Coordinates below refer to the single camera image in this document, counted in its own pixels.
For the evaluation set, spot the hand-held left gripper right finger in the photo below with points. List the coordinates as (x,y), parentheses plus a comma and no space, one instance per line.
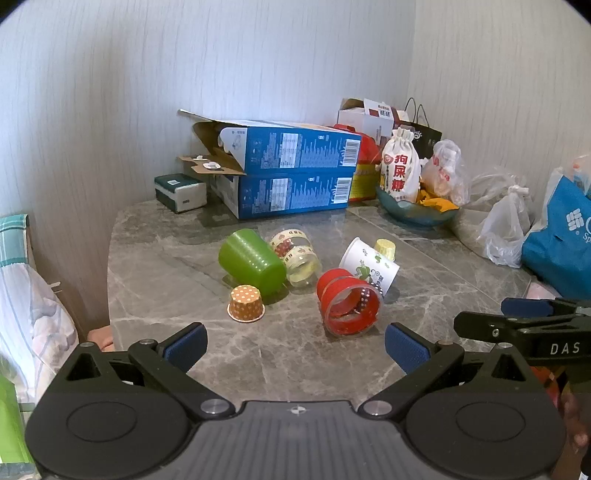
(408,350)

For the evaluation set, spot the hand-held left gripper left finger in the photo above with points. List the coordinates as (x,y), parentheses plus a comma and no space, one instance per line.
(187,347)

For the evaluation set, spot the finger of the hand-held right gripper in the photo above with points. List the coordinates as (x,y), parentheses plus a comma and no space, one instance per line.
(526,307)
(489,325)

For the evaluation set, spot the orange polka dot paper cup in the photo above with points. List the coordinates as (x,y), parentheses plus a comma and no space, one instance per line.
(246,304)

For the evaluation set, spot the white printed paper cup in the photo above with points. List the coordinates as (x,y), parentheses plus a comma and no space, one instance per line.
(369,270)

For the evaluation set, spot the red banded clear cup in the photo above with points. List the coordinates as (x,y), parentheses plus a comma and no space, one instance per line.
(337,290)

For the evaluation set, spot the small yellow paper cup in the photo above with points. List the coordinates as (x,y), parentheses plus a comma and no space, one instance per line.
(387,249)

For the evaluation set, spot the green plastic cup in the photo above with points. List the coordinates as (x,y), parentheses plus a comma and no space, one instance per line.
(251,263)

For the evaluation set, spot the clear cup with patterned bands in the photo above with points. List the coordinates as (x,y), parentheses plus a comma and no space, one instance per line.
(300,263)

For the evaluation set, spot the blue shopping bag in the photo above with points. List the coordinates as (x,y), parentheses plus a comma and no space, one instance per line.
(558,235)

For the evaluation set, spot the white plastic bag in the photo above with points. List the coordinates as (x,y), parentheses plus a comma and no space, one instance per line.
(508,226)

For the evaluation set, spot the clear plastic bag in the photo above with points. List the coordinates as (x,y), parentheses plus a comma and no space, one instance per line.
(480,203)

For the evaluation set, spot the yellow snack packet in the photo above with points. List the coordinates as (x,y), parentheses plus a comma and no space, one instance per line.
(438,202)

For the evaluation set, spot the teal bowl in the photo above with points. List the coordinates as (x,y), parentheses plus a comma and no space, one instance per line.
(411,212)

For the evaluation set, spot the green and white tissue box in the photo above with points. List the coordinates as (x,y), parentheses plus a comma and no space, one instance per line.
(180,191)

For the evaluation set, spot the plastic bag of snacks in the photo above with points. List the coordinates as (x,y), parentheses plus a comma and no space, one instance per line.
(445,173)

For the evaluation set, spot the checked cloth on chair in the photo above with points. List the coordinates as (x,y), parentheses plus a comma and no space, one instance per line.
(32,323)

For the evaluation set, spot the red box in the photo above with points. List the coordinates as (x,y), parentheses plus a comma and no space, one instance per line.
(367,175)

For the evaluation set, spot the black paper bag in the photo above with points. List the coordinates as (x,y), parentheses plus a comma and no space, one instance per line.
(422,131)

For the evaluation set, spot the teal plaid cloth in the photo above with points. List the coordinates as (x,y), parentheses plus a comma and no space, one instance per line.
(11,237)

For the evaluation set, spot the blue carton with open flap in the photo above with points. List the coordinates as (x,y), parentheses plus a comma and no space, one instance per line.
(295,147)

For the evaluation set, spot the white and red carton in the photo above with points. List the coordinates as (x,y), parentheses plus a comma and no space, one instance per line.
(369,122)

